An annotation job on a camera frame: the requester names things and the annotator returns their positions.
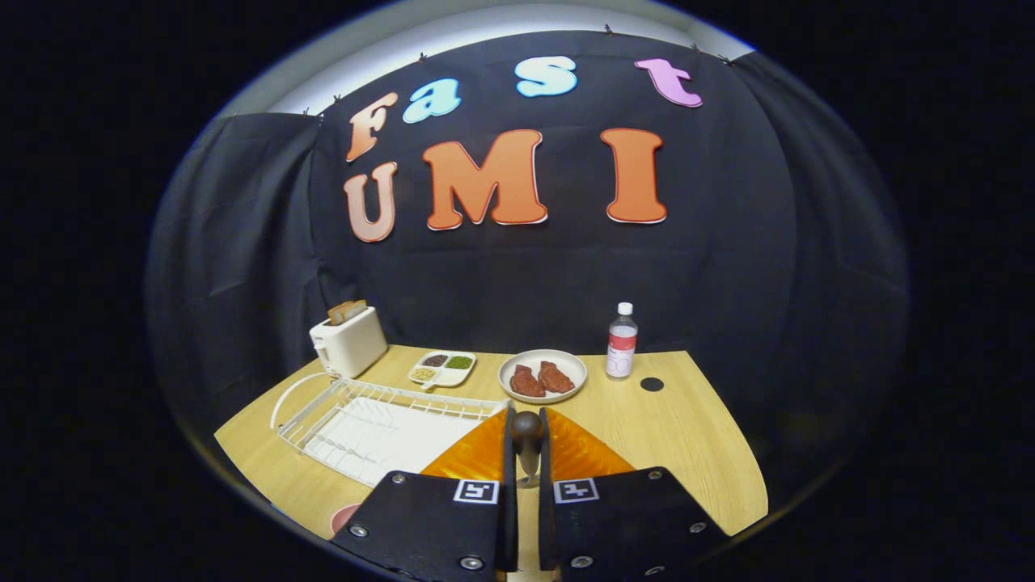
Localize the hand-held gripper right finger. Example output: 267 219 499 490
538 407 729 580

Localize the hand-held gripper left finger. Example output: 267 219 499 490
332 407 519 580

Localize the white wire dish rack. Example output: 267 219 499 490
270 372 510 488

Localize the wooden-handled metal spoon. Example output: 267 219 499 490
511 411 545 487

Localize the white divided snack dish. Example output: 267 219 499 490
408 350 477 390

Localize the white meat plate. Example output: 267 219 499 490
498 349 589 404

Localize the red-brown meat piece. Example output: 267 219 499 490
510 365 547 398
539 361 576 394

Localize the clear bottle red label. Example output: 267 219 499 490
606 302 639 381

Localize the white toaster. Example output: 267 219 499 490
310 306 389 379

